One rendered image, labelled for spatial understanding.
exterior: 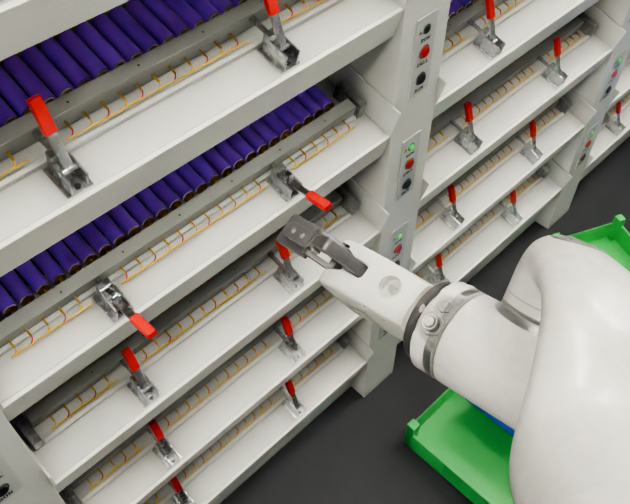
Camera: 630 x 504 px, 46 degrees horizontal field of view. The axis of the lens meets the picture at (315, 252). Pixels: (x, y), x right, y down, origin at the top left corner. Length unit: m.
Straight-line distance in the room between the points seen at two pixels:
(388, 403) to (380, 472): 0.16
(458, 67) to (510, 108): 0.29
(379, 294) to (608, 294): 0.20
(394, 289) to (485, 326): 0.09
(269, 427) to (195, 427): 0.25
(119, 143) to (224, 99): 0.12
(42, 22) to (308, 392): 1.01
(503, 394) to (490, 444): 1.05
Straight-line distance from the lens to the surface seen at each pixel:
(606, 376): 0.48
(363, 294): 0.64
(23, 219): 0.71
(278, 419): 1.45
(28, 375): 0.86
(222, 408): 1.24
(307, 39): 0.87
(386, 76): 1.01
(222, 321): 1.08
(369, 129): 1.05
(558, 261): 0.53
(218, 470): 1.41
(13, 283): 0.88
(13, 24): 0.61
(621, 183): 2.21
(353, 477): 1.57
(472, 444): 1.63
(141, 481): 1.21
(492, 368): 0.59
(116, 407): 1.04
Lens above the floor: 1.45
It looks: 50 degrees down
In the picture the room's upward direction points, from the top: straight up
